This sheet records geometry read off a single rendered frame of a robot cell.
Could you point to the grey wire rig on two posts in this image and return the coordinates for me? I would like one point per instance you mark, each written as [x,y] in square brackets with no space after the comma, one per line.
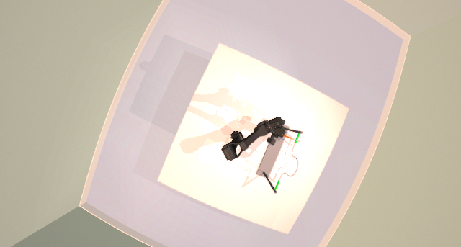
[270,157]

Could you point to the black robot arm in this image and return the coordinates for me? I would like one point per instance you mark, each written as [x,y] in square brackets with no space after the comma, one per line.
[229,150]

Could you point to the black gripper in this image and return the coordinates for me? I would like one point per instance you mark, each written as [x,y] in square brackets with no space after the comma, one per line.
[271,139]

